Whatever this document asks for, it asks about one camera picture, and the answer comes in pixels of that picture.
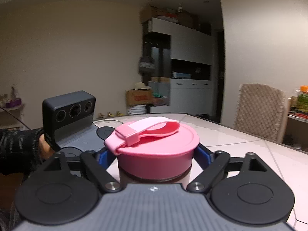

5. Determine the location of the green jar with orange lid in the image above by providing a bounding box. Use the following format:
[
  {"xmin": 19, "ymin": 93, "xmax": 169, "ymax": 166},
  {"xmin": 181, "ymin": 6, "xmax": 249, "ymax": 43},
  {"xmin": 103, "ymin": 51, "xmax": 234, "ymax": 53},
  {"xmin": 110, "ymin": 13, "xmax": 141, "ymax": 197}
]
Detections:
[{"xmin": 297, "ymin": 85, "xmax": 308, "ymax": 112}]

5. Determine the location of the person's left forearm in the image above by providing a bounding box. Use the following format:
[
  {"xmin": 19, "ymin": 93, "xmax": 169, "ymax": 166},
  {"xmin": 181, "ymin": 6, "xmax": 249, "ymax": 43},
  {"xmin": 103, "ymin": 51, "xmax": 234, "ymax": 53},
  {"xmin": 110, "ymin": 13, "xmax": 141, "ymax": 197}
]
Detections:
[{"xmin": 0, "ymin": 128, "xmax": 45, "ymax": 176}]

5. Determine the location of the chair with quilted beige cover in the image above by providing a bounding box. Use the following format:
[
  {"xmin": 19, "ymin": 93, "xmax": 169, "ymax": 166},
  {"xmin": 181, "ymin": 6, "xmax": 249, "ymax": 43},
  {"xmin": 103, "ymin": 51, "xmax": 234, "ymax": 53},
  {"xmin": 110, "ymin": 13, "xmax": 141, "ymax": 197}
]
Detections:
[{"xmin": 234, "ymin": 83, "xmax": 287, "ymax": 143}]

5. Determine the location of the pink cartoon print bottle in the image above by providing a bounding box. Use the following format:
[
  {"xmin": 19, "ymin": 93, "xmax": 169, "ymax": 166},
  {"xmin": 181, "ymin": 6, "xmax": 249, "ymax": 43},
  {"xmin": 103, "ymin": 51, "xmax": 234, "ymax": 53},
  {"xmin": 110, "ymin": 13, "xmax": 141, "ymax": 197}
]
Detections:
[{"xmin": 117, "ymin": 161, "xmax": 193, "ymax": 189}]

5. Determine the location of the dark wooden door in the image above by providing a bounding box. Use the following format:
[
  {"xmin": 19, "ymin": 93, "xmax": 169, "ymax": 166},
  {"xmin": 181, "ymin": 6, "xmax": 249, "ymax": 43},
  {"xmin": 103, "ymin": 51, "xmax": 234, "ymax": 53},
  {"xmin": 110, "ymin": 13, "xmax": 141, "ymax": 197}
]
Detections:
[{"xmin": 215, "ymin": 30, "xmax": 225, "ymax": 123}]

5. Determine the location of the purple box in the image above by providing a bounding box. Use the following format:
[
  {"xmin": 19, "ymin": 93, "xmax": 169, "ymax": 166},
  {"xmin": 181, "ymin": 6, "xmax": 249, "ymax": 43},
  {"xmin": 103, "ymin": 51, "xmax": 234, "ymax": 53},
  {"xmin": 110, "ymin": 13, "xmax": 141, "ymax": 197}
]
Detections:
[{"xmin": 5, "ymin": 98, "xmax": 21, "ymax": 109}]

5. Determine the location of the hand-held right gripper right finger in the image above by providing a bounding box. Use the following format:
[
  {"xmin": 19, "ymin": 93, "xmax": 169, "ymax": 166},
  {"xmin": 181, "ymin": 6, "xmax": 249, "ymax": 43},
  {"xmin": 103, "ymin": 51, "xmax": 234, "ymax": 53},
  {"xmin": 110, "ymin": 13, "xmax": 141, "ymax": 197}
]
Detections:
[{"xmin": 187, "ymin": 144, "xmax": 275, "ymax": 193}]

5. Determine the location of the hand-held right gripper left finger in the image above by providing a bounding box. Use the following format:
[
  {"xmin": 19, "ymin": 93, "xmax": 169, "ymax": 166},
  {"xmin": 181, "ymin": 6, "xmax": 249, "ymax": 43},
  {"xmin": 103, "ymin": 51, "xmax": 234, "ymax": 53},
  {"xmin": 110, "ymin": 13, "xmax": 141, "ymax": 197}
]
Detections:
[{"xmin": 44, "ymin": 149, "xmax": 122, "ymax": 193}]

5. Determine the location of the white round container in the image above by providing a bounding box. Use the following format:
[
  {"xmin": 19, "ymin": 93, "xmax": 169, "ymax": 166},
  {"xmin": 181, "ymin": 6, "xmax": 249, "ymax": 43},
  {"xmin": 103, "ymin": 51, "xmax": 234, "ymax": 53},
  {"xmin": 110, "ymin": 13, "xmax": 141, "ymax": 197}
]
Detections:
[{"xmin": 127, "ymin": 105, "xmax": 147, "ymax": 115}]

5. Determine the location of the person's left hand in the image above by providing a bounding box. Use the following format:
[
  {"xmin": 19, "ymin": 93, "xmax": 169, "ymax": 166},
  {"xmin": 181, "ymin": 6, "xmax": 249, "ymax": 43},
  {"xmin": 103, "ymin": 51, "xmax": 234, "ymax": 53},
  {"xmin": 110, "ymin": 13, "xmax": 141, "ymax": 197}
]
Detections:
[{"xmin": 39, "ymin": 133, "xmax": 57, "ymax": 161}]

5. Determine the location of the wooden shelf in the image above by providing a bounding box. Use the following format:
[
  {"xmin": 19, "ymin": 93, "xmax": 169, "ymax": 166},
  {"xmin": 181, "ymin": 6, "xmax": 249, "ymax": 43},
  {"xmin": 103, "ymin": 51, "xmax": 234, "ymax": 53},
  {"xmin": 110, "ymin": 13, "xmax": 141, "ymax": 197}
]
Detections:
[{"xmin": 283, "ymin": 96, "xmax": 308, "ymax": 152}]

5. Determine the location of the cardboard box with red print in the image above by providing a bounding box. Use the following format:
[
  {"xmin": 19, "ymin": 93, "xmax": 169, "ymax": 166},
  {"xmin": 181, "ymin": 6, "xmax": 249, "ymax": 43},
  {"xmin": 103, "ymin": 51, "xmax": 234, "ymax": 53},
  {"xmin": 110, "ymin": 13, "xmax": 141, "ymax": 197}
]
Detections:
[{"xmin": 126, "ymin": 90, "xmax": 154, "ymax": 106}]

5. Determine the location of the grey hanging bag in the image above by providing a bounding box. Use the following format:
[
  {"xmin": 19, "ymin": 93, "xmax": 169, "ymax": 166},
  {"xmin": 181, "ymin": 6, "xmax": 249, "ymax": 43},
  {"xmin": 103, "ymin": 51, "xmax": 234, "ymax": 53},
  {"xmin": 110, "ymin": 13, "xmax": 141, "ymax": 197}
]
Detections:
[{"xmin": 139, "ymin": 56, "xmax": 155, "ymax": 74}]

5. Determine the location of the straw hat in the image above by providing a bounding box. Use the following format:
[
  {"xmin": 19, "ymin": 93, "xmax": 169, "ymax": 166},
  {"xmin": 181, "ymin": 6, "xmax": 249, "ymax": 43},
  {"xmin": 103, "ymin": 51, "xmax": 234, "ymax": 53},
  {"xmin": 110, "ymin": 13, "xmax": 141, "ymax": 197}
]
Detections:
[{"xmin": 133, "ymin": 82, "xmax": 152, "ymax": 91}]

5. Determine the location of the pink bottle cap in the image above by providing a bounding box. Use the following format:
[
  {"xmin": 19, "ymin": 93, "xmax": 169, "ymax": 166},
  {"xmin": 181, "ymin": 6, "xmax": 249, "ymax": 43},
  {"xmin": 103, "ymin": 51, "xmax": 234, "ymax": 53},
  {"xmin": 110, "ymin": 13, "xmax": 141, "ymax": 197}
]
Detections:
[{"xmin": 104, "ymin": 116, "xmax": 200, "ymax": 182}]

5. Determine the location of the white cabinet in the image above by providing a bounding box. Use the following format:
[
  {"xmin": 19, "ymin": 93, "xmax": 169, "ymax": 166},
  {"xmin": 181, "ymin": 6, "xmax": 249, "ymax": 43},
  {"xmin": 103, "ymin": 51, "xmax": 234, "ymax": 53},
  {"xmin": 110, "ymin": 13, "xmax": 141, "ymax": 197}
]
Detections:
[{"xmin": 142, "ymin": 17, "xmax": 214, "ymax": 115}]

